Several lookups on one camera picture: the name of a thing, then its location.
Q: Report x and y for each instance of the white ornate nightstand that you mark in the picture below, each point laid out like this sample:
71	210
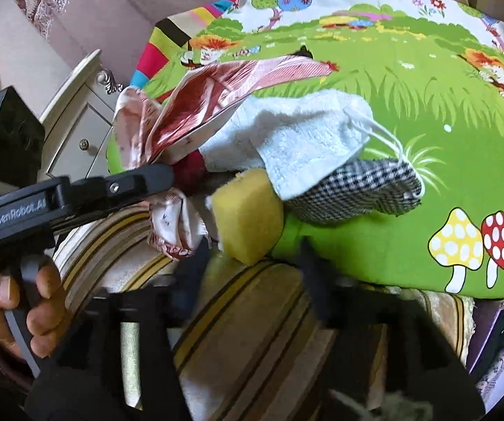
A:
81	127

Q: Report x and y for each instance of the striped velvet cushion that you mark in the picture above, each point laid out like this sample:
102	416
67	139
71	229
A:
252	298

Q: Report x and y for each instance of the white towel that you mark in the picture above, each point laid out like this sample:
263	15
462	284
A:
300	140

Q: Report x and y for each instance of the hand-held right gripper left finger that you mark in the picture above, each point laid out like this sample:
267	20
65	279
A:
190	280

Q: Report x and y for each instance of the yellow sponge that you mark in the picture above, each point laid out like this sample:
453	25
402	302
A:
247	215

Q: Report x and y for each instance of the purple box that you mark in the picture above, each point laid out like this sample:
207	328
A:
482	329

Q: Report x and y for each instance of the green cartoon printed bedsheet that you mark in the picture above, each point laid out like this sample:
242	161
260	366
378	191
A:
387	96

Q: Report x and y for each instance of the red white patterned scarf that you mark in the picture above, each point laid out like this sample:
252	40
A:
199	105

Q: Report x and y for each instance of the person's left hand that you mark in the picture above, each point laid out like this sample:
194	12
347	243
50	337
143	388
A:
2	298

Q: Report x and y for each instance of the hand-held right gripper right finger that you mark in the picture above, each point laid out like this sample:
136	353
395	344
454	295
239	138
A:
317	280

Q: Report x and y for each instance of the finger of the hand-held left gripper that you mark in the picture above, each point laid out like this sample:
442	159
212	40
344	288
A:
138	180

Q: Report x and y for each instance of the dark red towel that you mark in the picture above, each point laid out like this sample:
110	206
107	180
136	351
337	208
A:
190	171

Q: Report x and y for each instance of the black white houndstooth pouch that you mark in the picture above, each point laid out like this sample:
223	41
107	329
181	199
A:
357	188

